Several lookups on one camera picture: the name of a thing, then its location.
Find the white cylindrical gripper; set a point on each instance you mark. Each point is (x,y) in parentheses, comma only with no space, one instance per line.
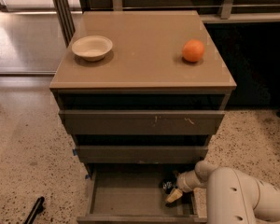
(182,182)

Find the blue pepsi can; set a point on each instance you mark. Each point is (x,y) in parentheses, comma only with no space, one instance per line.
(168,185)

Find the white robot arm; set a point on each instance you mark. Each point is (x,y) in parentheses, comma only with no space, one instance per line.
(232,197)

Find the grey open bottom drawer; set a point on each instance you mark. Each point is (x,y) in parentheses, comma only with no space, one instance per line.
(132,194)

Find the grey middle drawer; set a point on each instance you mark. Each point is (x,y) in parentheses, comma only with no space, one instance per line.
(140,154)

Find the grey drawer cabinet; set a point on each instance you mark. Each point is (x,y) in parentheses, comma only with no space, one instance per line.
(144,71)

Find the grey top drawer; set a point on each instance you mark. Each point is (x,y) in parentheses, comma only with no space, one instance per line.
(128,122)

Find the blue tape piece lower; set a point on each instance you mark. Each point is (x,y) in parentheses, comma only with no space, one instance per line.
(87,175)

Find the blue tape piece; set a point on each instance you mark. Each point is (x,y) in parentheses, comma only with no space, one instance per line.
(74,152)
(87,175)

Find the blue tape piece upper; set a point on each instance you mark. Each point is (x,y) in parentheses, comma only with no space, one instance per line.
(74,152)

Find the orange fruit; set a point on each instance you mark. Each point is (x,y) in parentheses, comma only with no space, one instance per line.
(193,50)

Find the black stand leg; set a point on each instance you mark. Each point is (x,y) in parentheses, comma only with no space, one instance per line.
(37,209)

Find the white ceramic bowl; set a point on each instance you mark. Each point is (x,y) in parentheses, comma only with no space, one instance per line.
(92,48)

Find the metal window frame post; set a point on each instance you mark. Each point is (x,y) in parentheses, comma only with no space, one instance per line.
(65,19)

